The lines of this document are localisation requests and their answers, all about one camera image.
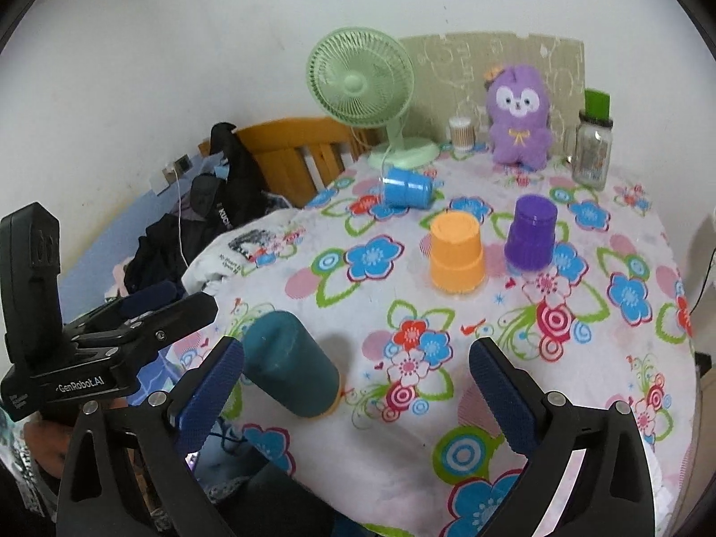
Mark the purple plastic cup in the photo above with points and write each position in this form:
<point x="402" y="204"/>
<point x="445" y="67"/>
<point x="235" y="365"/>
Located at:
<point x="530" y="242"/>

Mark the orange plastic cup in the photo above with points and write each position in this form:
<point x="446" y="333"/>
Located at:
<point x="457" y="262"/>

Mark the green desk fan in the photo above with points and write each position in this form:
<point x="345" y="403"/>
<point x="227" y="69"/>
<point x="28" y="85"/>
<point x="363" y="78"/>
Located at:
<point x="364" y="79"/>

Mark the green box behind jar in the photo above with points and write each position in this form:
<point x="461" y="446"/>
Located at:
<point x="597" y="105"/>

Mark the black jacket on chair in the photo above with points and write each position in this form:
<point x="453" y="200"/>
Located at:
<point x="167" y="246"/>

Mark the clear glass jar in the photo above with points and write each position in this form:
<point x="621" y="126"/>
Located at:
<point x="593" y="146"/>

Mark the blue plastic cup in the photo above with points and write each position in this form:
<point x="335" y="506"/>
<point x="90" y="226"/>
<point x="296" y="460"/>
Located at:
<point x="404" y="188"/>

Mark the orange wooden chair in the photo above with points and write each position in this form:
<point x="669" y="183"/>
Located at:
<point x="293" y="157"/>

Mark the cotton swab container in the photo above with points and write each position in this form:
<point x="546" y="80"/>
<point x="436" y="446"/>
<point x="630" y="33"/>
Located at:
<point x="461" y="131"/>

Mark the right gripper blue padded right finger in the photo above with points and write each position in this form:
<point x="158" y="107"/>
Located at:
<point x="501" y="385"/>

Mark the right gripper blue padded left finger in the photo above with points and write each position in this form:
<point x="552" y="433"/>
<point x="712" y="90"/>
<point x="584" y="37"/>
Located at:
<point x="201" y="394"/>

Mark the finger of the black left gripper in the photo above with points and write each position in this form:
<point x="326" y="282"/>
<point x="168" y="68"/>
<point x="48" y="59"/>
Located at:
<point x="151" y="321"/>

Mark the person's left hand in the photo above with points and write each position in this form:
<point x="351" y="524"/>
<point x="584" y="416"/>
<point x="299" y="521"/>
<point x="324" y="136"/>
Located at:
<point x="48" y="444"/>

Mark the purple plush toy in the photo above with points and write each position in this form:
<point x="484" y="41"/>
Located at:
<point x="518" y="108"/>

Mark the teal cup with orange rim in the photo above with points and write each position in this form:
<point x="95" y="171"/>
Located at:
<point x="282" y="358"/>

